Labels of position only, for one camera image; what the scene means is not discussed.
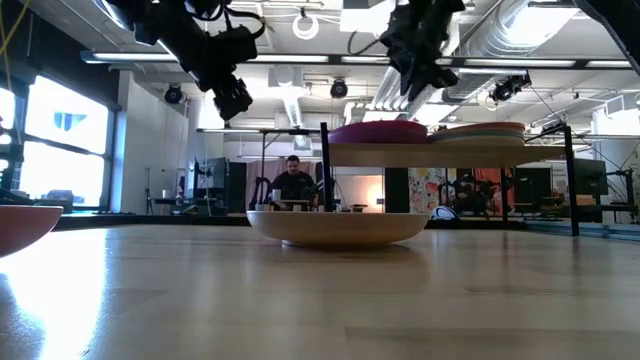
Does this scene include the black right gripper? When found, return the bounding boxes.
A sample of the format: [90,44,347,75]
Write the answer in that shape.
[380,0,466,102]

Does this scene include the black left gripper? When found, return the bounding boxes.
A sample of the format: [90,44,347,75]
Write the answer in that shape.
[197,24,259,121]

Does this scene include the magenta plate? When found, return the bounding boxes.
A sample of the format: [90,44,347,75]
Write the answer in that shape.
[327,119,430,139]

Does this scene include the cream white plate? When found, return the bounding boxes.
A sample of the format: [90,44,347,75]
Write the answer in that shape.
[245,209,431,249]

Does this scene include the terracotta orange plate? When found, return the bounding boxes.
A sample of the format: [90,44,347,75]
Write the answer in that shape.
[0,204,65,259]

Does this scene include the dark monitor on stand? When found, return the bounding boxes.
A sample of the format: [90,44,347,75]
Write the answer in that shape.
[191,156,229,202]

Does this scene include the tall black cabinet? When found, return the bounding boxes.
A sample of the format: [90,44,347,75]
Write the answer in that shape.
[227,160,248,214]

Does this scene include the black rig crossbar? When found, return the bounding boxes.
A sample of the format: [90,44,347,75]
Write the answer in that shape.
[79,49,640,70]

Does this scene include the person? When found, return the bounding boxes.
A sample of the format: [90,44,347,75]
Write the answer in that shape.
[269,154,322,211]

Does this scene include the floral patterned panel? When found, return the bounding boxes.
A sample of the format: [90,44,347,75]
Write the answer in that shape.
[408,167,449,215]

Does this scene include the black flat panel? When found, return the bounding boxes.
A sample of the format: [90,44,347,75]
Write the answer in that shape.
[383,167,411,215]

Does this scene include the orange curtain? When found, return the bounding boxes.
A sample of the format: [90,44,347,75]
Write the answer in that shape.
[473,168,516,215]

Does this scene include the black and white ball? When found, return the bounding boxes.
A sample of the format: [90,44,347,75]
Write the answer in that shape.
[429,204,458,222]

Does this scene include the dark square monitor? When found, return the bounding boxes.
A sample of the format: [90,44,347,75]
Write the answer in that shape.
[578,158,614,197]

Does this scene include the black equipment case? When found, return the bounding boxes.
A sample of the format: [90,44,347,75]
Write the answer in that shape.
[32,189,76,214]

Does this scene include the black metal rig frame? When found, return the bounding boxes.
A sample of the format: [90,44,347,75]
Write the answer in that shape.
[196,126,324,194]

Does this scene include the silver ventilation duct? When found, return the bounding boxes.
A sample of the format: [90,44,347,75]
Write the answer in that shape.
[442,0,581,104]

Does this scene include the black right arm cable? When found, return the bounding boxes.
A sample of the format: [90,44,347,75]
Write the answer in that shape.
[346,29,386,57]

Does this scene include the wooden shelf black metal frame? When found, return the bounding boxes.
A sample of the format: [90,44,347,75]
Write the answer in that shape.
[319,121,582,238]

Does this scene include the white cable coil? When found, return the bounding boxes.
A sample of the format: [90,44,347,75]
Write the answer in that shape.
[291,6,321,42]

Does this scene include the black aluminium table frame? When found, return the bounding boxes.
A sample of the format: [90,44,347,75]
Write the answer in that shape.
[52,211,640,242]

